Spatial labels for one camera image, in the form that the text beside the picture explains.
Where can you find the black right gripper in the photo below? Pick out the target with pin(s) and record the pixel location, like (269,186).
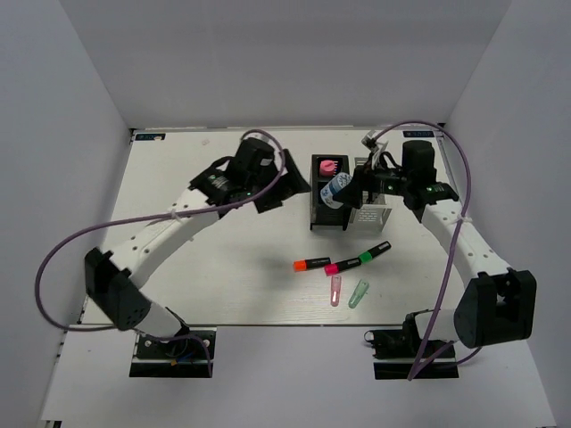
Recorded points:
(351,193)

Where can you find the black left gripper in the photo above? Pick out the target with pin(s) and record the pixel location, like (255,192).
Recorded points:
(293,179)

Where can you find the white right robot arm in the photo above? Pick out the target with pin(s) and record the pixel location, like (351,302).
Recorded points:
(498,301)

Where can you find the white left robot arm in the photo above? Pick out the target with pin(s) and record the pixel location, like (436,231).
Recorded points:
(114,278)

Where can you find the white slotted organizer container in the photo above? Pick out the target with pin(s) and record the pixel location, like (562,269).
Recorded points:
(373,214)

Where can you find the black organizer container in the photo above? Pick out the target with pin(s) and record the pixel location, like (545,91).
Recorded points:
(320,213)

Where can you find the green cap black highlighter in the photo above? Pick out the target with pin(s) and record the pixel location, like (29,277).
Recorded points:
(374,252)

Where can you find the orange cap black highlighter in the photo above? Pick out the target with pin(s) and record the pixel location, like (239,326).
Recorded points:
(310,264)

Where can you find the right blue table label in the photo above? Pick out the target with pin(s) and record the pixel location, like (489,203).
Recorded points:
(418,134)

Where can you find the blue table label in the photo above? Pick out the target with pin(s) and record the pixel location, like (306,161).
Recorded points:
(150,136)
(418,134)

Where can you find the pink cap black highlighter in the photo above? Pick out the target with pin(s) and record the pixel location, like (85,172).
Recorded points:
(341,266)

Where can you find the left blue table label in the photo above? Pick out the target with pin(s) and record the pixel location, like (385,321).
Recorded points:
(150,136)

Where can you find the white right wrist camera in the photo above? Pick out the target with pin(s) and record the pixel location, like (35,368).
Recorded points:
(376,145)

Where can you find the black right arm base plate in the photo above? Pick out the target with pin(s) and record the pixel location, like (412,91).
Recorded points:
(394,355)

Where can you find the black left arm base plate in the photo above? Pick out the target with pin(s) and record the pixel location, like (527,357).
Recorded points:
(174,360)

